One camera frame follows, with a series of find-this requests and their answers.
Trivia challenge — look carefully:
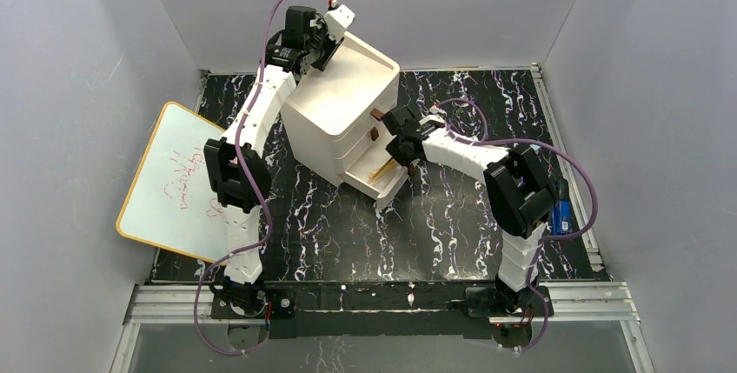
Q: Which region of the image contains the white bottom drawer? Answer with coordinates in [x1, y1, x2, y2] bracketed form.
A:
[342, 145, 408, 210]

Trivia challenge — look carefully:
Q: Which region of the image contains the white drawer organizer box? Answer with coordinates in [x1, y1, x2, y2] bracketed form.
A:
[281, 32, 400, 189]

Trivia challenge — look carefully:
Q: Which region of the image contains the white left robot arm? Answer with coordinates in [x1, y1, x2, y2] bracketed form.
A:
[203, 4, 355, 284]

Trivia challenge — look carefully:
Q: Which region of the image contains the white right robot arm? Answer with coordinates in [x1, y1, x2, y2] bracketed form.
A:
[370, 106, 559, 293]

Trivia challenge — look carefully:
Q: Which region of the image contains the blue stapler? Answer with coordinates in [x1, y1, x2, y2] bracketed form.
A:
[551, 178, 573, 236]

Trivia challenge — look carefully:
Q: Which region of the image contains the yellow-framed whiteboard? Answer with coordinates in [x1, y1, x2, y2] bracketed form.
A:
[116, 102, 227, 262]

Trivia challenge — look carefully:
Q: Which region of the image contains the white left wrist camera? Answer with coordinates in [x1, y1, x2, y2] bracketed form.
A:
[323, 4, 355, 43]

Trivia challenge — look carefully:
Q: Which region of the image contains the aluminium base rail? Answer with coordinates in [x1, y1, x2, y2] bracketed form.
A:
[112, 280, 654, 372]

